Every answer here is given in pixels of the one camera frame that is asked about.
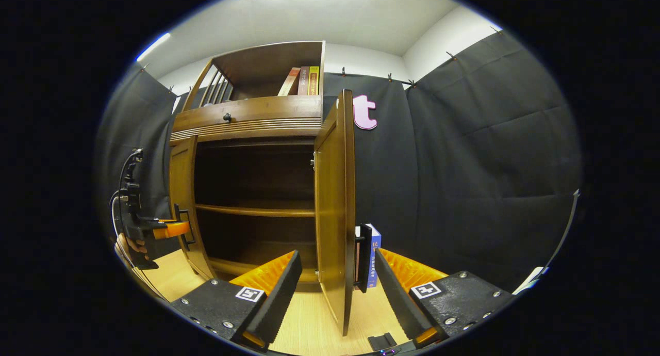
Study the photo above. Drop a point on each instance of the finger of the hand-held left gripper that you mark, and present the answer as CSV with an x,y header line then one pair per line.
x,y
172,229

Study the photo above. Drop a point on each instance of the wooden double-door shoe cabinet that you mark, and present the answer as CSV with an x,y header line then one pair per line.
x,y
258,111

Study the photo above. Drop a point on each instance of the maroon book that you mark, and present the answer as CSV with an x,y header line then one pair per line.
x,y
303,81

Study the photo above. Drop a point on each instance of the yellow book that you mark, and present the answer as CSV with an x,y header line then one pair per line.
x,y
313,80

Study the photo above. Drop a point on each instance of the red book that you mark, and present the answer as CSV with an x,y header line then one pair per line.
x,y
289,82

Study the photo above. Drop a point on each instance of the wooden inner cabinet shelf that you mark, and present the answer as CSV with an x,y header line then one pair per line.
x,y
252,210

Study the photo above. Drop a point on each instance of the rust brown book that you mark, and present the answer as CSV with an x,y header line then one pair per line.
x,y
357,268

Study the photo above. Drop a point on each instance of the wooden cabinet door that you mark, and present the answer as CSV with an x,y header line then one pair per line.
x,y
332,216
181,191

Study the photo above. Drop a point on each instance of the blue book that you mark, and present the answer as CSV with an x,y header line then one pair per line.
x,y
376,253

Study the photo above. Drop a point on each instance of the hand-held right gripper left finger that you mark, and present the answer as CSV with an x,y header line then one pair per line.
x,y
278,299

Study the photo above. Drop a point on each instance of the narrow ceiling light strip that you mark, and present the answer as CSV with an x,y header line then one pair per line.
x,y
153,46

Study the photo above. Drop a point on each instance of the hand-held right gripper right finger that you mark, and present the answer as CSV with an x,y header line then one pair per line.
x,y
399,299

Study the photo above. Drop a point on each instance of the black backdrop cloth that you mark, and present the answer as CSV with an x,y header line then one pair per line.
x,y
490,165

